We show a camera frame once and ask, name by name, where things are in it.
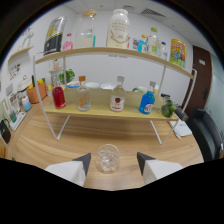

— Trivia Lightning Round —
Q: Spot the blue liquid bottle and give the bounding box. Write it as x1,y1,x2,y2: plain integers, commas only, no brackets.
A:
138,80,157,115

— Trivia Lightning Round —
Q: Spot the orange cap small bottle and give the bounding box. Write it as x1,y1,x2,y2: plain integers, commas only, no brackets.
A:
76,75,92,112

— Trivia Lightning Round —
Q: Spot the white milk bottle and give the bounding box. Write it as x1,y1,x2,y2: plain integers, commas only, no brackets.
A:
106,8,131,50

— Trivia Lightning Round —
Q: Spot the green cup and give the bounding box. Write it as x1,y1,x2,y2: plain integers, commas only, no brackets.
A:
9,109,18,124

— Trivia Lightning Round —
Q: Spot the blue and white cup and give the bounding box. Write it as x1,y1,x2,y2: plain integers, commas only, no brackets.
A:
21,95,32,113

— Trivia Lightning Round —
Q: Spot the clear glass with ice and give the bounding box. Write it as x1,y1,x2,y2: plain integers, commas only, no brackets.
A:
95,143,121,174

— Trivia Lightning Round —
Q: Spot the white notebook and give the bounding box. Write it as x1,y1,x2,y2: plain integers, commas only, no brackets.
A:
169,119,193,138

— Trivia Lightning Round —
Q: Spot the black office chair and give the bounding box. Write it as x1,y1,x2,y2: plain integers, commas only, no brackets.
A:
174,106,224,163

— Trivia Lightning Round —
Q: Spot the glass bowl of limes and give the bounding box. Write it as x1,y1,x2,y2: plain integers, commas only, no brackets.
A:
160,99,178,118

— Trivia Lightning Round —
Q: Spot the two-tier wooden shelf rack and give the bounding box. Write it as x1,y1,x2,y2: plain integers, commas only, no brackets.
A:
32,46,198,146

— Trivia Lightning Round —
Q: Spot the white tray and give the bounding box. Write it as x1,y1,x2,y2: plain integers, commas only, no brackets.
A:
9,111,27,132

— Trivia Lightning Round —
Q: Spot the red liquid glass bottle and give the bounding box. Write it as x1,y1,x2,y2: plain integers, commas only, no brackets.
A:
51,75,67,110

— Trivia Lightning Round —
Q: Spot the clear bottle with red label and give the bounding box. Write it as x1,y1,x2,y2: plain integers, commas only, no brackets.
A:
109,75,126,113

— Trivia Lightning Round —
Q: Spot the orange storage basket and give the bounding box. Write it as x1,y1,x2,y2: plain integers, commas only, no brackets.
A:
26,81,48,104

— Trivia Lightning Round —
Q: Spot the green plant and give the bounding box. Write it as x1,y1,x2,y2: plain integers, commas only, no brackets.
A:
59,69,76,84

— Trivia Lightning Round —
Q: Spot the brown door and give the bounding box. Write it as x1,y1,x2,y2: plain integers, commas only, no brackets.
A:
182,45,213,118

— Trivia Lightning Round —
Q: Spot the yellow snack bag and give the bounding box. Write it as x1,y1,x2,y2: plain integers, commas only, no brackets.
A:
169,38,187,69

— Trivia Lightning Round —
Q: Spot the small pink bottle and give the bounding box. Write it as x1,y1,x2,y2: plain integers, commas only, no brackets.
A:
62,32,74,52

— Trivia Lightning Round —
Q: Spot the clear bottle with green cap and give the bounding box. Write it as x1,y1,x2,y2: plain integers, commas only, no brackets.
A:
147,27,158,56

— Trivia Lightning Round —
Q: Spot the black and yellow bag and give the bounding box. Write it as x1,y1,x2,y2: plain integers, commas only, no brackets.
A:
43,16,68,56

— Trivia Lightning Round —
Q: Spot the wooden wall shelf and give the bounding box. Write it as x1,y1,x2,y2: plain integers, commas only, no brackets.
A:
8,44,35,61

